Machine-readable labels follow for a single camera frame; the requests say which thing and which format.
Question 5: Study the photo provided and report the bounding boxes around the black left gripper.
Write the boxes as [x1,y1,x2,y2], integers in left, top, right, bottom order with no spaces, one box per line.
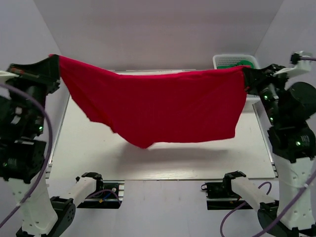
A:
[4,54,61,134]

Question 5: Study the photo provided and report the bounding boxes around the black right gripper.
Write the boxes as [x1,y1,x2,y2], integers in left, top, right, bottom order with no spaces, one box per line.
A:
[243,64,292,125]

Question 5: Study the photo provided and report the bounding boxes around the red t shirt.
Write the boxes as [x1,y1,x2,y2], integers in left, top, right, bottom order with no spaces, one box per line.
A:
[59,56,246,149]

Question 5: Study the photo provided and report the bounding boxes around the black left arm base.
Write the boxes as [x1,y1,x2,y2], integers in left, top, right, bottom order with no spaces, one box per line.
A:
[78,181,124,209]

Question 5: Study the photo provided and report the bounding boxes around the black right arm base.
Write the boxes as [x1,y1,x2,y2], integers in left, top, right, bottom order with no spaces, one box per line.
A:
[201,182,244,210]

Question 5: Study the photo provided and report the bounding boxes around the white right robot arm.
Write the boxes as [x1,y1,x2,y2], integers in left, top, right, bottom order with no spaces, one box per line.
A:
[222,64,316,237]

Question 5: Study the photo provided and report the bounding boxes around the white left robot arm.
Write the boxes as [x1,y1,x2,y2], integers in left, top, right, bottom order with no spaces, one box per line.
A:
[0,55,104,237]

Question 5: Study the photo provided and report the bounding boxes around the green t shirt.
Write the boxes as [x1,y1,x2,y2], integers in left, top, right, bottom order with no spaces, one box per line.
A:
[217,60,256,69]

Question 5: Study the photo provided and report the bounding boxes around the white plastic basket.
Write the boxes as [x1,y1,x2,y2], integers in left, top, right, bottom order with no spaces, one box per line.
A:
[213,54,260,69]

